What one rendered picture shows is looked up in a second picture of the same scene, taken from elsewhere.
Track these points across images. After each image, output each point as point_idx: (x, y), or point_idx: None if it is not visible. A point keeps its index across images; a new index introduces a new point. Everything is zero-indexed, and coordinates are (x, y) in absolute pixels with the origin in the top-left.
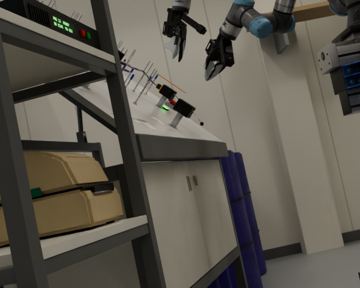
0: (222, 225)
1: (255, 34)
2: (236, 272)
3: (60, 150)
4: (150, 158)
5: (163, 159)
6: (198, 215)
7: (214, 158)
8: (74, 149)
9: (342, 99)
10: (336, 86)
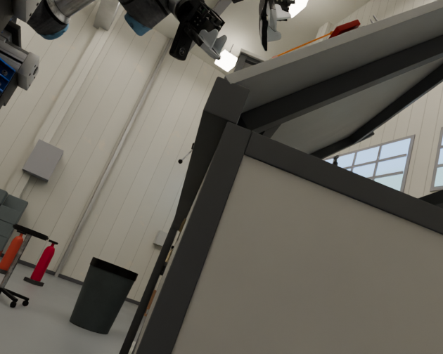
0: (155, 301)
1: (142, 35)
2: None
3: None
4: (172, 225)
5: (177, 221)
6: (166, 269)
7: (212, 154)
8: (437, 202)
9: None
10: None
